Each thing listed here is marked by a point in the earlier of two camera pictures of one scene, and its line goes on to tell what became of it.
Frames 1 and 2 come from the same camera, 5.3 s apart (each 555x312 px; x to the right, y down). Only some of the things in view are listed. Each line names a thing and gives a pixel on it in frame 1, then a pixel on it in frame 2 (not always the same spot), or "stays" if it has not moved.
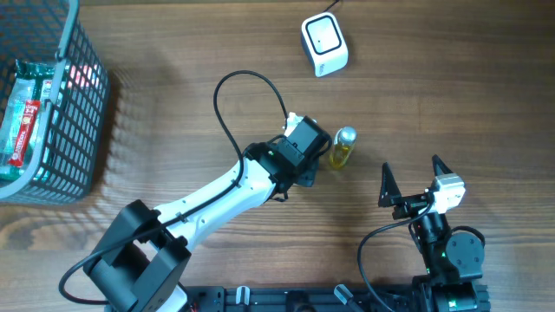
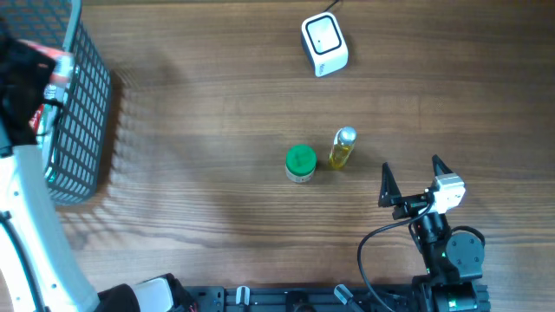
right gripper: [390, 195] stays
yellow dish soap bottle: [343, 141] stays
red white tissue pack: [83, 80] → [59, 78]
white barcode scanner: [324, 43] stays
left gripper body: [297, 160] → [30, 68]
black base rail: [299, 298] stays
